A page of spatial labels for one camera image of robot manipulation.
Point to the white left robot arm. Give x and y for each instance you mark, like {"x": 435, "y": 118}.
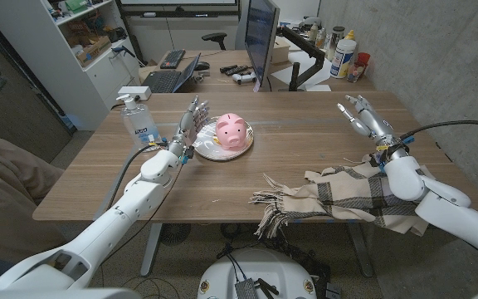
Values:
{"x": 110, "y": 224}

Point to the clear hand sanitizer pump bottle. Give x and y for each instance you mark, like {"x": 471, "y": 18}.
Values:
{"x": 139, "y": 124}

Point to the white shelf cabinet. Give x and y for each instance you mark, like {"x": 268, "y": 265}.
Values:
{"x": 94, "y": 83}

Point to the white robot torso base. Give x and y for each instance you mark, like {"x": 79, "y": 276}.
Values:
{"x": 222, "y": 274}

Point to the grey table leg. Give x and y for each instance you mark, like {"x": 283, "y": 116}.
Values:
{"x": 151, "y": 249}
{"x": 360, "y": 249}

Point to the white game controller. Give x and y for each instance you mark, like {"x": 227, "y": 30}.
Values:
{"x": 244, "y": 77}

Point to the black office chair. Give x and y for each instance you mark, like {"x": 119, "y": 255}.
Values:
{"x": 215, "y": 38}

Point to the small clear glass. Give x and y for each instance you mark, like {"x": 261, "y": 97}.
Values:
{"x": 355, "y": 72}

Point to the black open laptop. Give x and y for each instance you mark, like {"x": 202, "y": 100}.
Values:
{"x": 164, "y": 81}

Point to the red cup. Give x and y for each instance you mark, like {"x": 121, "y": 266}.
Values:
{"x": 363, "y": 58}

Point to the wooden office desk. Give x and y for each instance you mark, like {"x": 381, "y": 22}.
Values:
{"x": 218, "y": 85}

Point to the black computer mouse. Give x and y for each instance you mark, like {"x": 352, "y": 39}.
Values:
{"x": 202, "y": 66}

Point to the tan cardboard box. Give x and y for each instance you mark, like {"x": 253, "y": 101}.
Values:
{"x": 281, "y": 50}

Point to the white paper sheets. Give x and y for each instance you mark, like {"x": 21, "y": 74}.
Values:
{"x": 282, "y": 74}

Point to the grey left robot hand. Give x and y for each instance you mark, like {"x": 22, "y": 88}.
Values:
{"x": 187, "y": 126}

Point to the glass jar dark lid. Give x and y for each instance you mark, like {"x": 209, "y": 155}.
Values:
{"x": 333, "y": 41}

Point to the white rectangular box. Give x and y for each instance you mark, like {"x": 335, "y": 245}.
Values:
{"x": 134, "y": 92}

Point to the yellow capped bottle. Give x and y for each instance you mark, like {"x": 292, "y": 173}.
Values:
{"x": 349, "y": 35}

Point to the black keyboard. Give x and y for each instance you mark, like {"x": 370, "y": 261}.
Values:
{"x": 172, "y": 59}

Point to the pink plastic piggy bank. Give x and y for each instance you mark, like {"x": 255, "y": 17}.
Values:
{"x": 230, "y": 130}

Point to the black computer monitor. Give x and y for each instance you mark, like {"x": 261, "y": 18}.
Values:
{"x": 259, "y": 37}

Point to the white wipes canister blue label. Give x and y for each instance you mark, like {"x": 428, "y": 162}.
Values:
{"x": 342, "y": 58}

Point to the small paper note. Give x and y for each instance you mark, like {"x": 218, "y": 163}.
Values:
{"x": 257, "y": 86}

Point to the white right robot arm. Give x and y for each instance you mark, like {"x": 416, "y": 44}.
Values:
{"x": 446, "y": 207}

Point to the beige plaid fringed scarf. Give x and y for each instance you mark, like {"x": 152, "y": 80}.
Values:
{"x": 347, "y": 195}

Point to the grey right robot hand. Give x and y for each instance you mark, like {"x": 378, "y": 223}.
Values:
{"x": 378, "y": 124}

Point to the brown beanbag couch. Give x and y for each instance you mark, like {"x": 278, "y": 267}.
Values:
{"x": 6, "y": 199}

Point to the black remote control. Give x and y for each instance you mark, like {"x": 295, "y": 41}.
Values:
{"x": 235, "y": 69}

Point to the open cardboard box with items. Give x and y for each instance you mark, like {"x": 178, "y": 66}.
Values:
{"x": 94, "y": 50}

